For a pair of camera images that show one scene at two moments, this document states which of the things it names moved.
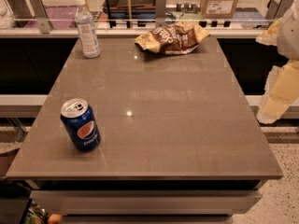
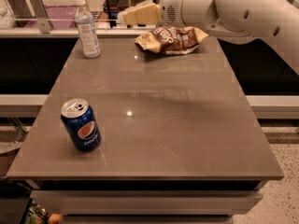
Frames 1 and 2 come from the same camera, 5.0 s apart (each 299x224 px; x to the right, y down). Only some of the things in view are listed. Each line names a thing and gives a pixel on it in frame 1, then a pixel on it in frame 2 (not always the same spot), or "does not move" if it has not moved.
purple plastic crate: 59,17 does not move
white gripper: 290,36 -> 170,6
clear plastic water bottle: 87,31 does not move
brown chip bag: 173,38 does not move
